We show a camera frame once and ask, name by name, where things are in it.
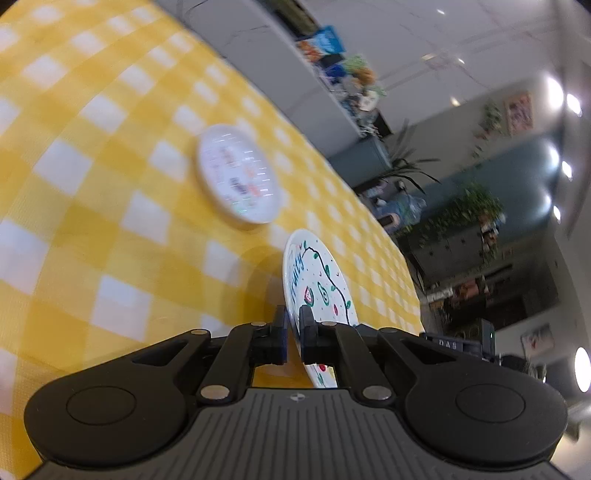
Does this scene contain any tall potted plant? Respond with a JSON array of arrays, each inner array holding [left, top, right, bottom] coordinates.
[[369, 118, 440, 193]]

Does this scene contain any grey tv cabinet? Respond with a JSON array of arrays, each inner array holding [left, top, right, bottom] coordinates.
[[159, 0, 361, 157]]

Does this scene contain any yellow checkered tablecloth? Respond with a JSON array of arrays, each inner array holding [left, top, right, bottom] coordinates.
[[1, 1, 421, 469]]

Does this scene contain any blue snack bag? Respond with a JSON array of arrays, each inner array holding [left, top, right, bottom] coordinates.
[[295, 25, 346, 63]]

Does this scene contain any large white fruit plate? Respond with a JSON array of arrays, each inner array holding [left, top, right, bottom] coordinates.
[[283, 229, 359, 389]]

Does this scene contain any small white patterned plate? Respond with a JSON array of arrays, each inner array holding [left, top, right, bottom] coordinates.
[[197, 124, 281, 225]]

